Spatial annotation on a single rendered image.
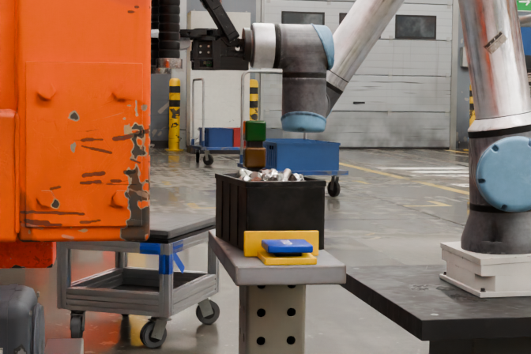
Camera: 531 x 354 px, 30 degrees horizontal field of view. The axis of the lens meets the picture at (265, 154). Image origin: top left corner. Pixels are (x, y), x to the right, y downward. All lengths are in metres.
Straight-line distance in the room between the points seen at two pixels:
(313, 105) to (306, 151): 5.28
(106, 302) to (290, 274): 1.43
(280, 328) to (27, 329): 0.43
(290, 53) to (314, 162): 5.33
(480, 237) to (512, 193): 0.23
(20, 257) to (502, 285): 0.97
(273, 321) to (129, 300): 1.23
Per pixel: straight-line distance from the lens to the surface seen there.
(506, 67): 1.97
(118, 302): 2.86
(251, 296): 1.63
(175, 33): 1.64
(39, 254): 1.80
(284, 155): 7.22
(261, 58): 1.98
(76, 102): 1.22
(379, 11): 2.12
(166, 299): 2.79
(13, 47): 1.26
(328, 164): 7.33
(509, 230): 2.14
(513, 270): 2.12
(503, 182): 1.95
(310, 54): 1.99
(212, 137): 10.95
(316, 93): 1.99
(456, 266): 2.21
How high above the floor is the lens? 0.69
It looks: 3 degrees down
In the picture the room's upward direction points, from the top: 1 degrees clockwise
